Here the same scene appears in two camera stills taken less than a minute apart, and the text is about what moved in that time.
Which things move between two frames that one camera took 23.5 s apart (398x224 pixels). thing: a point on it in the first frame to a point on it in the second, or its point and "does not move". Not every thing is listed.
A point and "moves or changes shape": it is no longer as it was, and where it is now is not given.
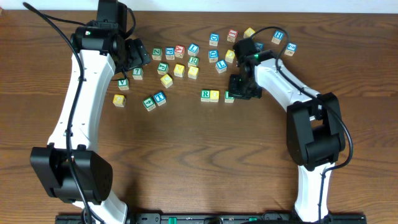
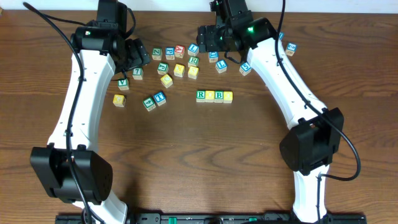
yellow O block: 214,96 moves or changes shape
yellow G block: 119,100 does not move
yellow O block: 229,56 to 227,97
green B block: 227,98 to 219,96
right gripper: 234,92 to 207,38
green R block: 193,61 does not move
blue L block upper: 193,49 does not move
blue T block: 160,98 does not move
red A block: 180,51 does not move
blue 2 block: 290,49 does not move
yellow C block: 167,81 does not move
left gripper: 138,54 does not move
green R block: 205,95 moves or changes shape
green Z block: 157,53 does not move
